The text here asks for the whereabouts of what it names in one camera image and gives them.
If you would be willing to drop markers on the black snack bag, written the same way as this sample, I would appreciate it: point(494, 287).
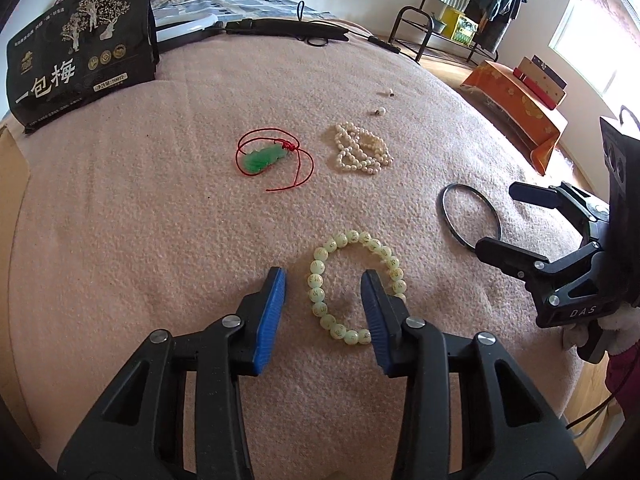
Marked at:
point(80, 50)

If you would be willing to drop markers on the black bangle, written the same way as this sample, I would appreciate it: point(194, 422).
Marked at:
point(443, 205)

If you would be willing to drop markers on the window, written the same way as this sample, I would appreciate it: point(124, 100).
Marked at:
point(595, 45)

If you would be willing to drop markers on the black clothes rack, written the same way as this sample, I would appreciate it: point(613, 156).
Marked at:
point(400, 25)

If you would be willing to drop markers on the black folded tripod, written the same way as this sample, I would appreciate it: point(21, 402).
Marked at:
point(285, 27)

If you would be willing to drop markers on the yellow crate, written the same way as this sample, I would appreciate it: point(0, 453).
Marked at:
point(457, 22)

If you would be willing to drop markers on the person's right hand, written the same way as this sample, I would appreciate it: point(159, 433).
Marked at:
point(627, 327)

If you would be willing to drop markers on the orange cloth covered table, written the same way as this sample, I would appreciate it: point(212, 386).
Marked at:
point(520, 110)

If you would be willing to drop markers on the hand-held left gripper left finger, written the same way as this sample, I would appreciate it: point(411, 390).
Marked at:
point(270, 320)

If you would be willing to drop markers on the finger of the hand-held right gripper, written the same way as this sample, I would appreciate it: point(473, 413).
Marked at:
point(532, 194)
point(505, 255)

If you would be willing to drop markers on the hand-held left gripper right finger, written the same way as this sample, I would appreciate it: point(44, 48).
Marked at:
point(372, 320)

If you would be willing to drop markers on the red flat box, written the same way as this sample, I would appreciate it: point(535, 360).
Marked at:
point(537, 92)

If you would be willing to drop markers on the tan flat box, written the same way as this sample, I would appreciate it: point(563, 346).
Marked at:
point(542, 77)

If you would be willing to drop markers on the blue plaid bed sheet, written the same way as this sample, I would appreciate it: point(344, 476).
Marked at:
point(250, 0)

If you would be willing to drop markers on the small green pot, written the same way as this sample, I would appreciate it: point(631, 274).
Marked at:
point(440, 24)

